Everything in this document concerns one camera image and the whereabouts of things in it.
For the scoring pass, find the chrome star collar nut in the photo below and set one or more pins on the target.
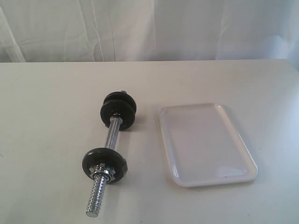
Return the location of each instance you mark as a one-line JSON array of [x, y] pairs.
[[103, 170]]

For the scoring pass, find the white plastic tray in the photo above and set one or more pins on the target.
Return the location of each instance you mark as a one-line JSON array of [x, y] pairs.
[[203, 147]]

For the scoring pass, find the white backdrop curtain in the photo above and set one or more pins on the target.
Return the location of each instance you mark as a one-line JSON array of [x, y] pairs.
[[145, 30]]

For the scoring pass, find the chrome dumbbell bar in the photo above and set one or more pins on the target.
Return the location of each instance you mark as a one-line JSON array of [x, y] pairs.
[[100, 182]]

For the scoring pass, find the black weight plate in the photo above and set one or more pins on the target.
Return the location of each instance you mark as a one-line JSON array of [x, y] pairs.
[[121, 95], [108, 156], [120, 108]]

